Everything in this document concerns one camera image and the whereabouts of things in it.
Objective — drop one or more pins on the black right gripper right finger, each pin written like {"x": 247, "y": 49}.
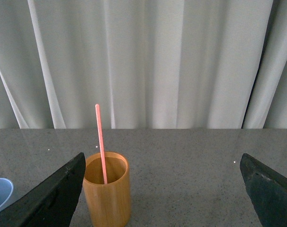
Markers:
{"x": 267, "y": 190}

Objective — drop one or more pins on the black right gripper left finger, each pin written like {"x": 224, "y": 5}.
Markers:
{"x": 52, "y": 203}

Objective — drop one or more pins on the pink chopstick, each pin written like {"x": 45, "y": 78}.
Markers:
{"x": 101, "y": 143}

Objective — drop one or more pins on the light blue plastic cup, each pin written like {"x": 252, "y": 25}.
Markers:
{"x": 6, "y": 193}

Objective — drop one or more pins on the round bamboo chopstick holder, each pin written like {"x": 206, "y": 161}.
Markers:
{"x": 109, "y": 204}

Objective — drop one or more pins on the white pleated curtain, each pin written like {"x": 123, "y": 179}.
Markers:
{"x": 148, "y": 63}

